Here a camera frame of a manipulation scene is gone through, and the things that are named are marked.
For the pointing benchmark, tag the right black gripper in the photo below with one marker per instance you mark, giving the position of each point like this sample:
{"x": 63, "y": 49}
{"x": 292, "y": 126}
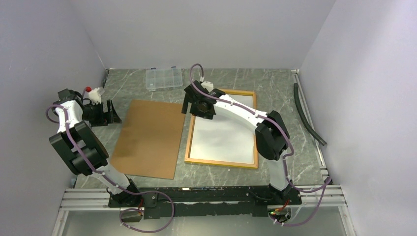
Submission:
{"x": 192, "y": 110}

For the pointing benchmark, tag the brown backing board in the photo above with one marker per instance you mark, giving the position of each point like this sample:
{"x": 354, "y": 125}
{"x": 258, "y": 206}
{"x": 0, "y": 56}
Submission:
{"x": 148, "y": 144}

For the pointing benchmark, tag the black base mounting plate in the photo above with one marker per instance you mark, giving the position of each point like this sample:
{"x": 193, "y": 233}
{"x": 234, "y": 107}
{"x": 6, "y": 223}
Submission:
{"x": 181, "y": 202}

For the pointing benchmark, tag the clear plastic organizer box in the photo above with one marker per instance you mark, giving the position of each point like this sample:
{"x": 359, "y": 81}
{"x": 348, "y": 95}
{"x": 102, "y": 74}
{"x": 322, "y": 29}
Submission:
{"x": 163, "y": 78}

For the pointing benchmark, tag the yellow wooden picture frame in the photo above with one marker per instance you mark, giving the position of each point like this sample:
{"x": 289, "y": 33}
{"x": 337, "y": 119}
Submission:
{"x": 189, "y": 146}

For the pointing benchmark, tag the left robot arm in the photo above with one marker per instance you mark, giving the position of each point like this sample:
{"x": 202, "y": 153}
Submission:
{"x": 78, "y": 146}

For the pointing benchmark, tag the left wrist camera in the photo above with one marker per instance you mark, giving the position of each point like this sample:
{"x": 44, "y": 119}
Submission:
{"x": 94, "y": 95}

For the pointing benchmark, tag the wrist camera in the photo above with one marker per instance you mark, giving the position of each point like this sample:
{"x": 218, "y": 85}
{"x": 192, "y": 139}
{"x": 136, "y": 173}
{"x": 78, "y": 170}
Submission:
{"x": 94, "y": 95}
{"x": 207, "y": 85}

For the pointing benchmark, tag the aluminium rail frame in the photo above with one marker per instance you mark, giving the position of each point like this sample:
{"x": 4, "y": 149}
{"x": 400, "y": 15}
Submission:
{"x": 96, "y": 199}

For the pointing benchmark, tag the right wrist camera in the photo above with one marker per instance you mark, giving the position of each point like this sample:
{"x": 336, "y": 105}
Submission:
{"x": 207, "y": 85}

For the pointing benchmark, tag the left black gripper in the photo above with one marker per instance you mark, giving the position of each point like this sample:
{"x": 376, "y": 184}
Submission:
{"x": 103, "y": 119}

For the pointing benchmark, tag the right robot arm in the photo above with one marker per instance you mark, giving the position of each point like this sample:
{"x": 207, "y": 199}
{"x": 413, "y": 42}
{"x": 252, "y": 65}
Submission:
{"x": 271, "y": 135}

